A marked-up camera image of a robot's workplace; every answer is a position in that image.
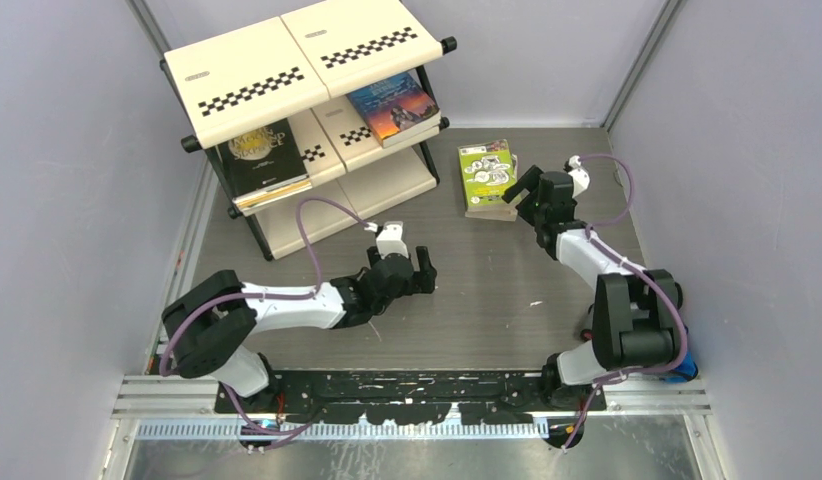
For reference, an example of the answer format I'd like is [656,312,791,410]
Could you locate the light green spine book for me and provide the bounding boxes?
[458,139,516,213]

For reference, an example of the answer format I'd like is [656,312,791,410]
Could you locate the blue Jane Eyre book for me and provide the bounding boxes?
[346,72,442,148]

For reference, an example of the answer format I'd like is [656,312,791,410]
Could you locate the yellow book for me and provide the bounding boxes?
[233,179,312,214]

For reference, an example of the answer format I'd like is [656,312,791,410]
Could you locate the black Moon Sixpence book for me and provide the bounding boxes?
[215,119,307,202]

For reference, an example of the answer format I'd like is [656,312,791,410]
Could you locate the cream three-tier shelf rack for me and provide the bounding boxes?
[160,1,457,261]

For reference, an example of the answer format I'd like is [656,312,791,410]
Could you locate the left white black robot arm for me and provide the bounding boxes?
[159,246,438,413]

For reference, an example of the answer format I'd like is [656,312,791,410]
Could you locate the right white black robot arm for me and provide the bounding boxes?
[503,166,699,411]

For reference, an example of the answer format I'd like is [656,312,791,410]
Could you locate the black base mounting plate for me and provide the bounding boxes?
[214,368,605,448]

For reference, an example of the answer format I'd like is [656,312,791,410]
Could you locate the red black scissors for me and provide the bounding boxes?
[576,304,594,341]

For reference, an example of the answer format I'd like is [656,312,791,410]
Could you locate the blue cloth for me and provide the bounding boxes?
[661,325,699,384]

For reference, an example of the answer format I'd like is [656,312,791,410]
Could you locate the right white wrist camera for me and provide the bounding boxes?
[564,155,591,198]

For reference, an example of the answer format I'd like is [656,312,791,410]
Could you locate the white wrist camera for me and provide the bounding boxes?
[364,221,409,259]
[564,155,591,198]

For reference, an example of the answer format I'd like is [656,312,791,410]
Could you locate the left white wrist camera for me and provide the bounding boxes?
[364,221,409,259]

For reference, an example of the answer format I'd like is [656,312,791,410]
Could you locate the aluminium rail frame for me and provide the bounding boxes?
[101,370,727,479]

